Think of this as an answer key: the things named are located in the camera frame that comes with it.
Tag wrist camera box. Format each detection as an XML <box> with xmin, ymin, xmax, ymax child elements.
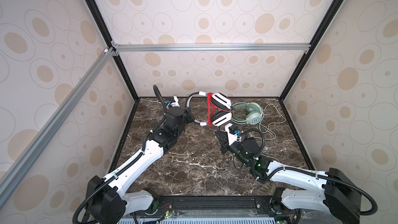
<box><xmin>166</xmin><ymin>96</ymin><xmax>180</xmax><ymax>108</ymax></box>
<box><xmin>224</xmin><ymin>123</ymin><xmax>241</xmax><ymax>146</ymax></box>

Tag black corner frame post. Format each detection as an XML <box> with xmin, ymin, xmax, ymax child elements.
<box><xmin>73</xmin><ymin>0</ymin><xmax>140</xmax><ymax>101</ymax></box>
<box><xmin>279</xmin><ymin>0</ymin><xmax>344</xmax><ymax>102</ymax></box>

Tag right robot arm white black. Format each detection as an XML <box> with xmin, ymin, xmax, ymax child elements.
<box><xmin>215</xmin><ymin>124</ymin><xmax>378</xmax><ymax>224</ymax></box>

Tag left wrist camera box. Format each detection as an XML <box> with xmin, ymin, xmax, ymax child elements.
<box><xmin>166</xmin><ymin>96</ymin><xmax>180</xmax><ymax>108</ymax></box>

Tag silver aluminium rail left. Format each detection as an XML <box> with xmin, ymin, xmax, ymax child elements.
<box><xmin>1</xmin><ymin>47</ymin><xmax>115</xmax><ymax>208</ymax></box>

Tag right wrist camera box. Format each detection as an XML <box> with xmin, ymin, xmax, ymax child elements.
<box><xmin>224</xmin><ymin>123</ymin><xmax>241</xmax><ymax>146</ymax></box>

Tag silver aluminium rail back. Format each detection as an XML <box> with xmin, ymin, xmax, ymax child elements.
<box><xmin>112</xmin><ymin>43</ymin><xmax>311</xmax><ymax>52</ymax></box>

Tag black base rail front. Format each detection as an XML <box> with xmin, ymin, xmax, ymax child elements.
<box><xmin>130</xmin><ymin>195</ymin><xmax>349</xmax><ymax>224</ymax></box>

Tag black corner frame post left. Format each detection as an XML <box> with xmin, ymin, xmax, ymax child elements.
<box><xmin>73</xmin><ymin>0</ymin><xmax>140</xmax><ymax>101</ymax></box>

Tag black corner frame post right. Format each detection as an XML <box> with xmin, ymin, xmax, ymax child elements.
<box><xmin>279</xmin><ymin>0</ymin><xmax>344</xmax><ymax>102</ymax></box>

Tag mint green headphones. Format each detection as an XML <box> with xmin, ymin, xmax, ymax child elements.
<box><xmin>231</xmin><ymin>102</ymin><xmax>264</xmax><ymax>125</ymax></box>

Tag silver aluminium rail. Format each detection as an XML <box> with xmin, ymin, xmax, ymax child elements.
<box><xmin>112</xmin><ymin>43</ymin><xmax>311</xmax><ymax>52</ymax></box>
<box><xmin>1</xmin><ymin>47</ymin><xmax>115</xmax><ymax>208</ymax></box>

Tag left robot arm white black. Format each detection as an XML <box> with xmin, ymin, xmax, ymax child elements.
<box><xmin>72</xmin><ymin>85</ymin><xmax>194</xmax><ymax>224</ymax></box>

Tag red headphone cable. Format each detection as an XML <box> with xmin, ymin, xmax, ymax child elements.
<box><xmin>207</xmin><ymin>92</ymin><xmax>234</xmax><ymax>127</ymax></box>

